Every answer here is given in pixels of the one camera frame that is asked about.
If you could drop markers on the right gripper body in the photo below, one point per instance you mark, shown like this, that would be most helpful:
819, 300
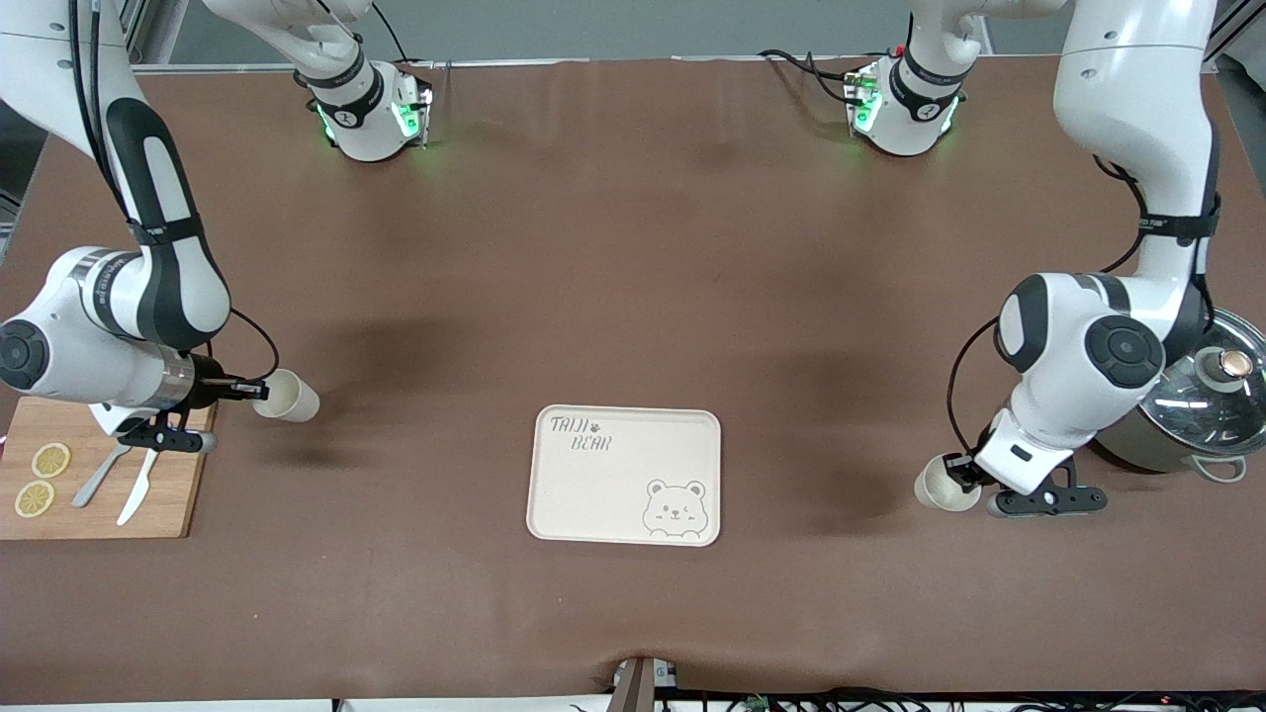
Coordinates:
207, 382

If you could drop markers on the white IKEA cup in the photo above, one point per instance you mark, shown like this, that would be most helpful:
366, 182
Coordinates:
292, 398
933, 489

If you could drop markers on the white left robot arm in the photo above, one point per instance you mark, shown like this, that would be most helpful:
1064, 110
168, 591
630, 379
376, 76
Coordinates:
1118, 356

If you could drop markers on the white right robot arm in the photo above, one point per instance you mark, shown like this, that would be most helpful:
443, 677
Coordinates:
158, 287

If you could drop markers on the wooden cutting board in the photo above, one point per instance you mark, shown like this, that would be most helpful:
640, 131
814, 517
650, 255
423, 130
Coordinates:
188, 494

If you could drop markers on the white plastic knife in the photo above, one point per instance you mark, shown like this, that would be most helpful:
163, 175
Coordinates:
136, 494

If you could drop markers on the green electric cooking pot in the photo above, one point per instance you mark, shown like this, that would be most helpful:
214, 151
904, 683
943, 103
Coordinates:
1157, 453

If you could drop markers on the grey plastic knife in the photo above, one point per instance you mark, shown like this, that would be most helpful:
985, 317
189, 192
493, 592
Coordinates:
94, 485

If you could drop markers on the lemon slice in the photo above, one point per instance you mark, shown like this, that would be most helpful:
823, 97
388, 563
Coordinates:
35, 498
50, 460

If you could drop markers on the glass pot lid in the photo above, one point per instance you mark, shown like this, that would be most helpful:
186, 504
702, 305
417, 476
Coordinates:
1226, 420

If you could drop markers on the cream bear print tray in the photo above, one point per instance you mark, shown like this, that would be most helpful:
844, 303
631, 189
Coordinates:
603, 485

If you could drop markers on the brown table mat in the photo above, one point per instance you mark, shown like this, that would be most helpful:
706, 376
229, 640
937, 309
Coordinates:
633, 247

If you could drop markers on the aluminium table edge rail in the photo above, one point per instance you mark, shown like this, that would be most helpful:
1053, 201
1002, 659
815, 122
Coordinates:
227, 67

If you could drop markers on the aluminium frame post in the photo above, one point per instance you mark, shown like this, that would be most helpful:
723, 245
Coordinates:
148, 35
1236, 40

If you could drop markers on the metal table edge bracket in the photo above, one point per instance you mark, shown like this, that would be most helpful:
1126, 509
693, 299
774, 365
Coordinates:
633, 687

